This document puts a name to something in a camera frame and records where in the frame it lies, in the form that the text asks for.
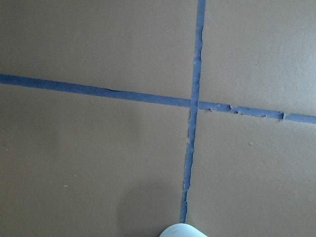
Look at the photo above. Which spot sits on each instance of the light blue cup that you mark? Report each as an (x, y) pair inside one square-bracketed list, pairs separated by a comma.
[(182, 230)]

